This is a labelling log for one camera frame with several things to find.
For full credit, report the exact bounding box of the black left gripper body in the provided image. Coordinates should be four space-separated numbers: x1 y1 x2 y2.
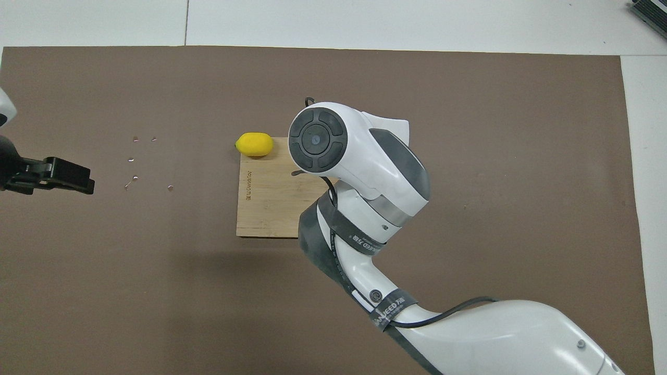
0 136 46 194

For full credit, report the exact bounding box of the brown table mat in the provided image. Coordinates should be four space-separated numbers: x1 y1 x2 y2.
0 46 656 375

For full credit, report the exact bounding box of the yellow lemon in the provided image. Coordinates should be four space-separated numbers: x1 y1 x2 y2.
235 132 274 158

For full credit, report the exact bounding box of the wooden cutting board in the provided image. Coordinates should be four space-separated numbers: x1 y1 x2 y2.
236 137 339 240

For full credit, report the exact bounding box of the grey ribbed device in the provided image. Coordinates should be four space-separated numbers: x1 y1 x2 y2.
628 0 667 24

